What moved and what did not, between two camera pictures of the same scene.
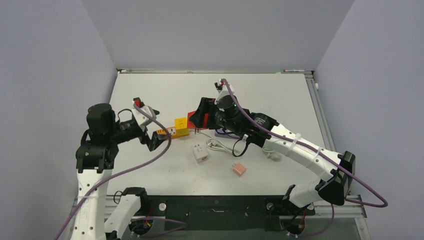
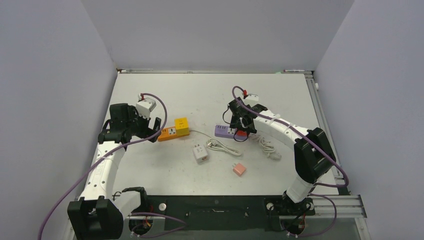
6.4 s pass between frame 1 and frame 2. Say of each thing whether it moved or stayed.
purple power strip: stayed
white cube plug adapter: stayed
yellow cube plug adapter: stayed
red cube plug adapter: moved
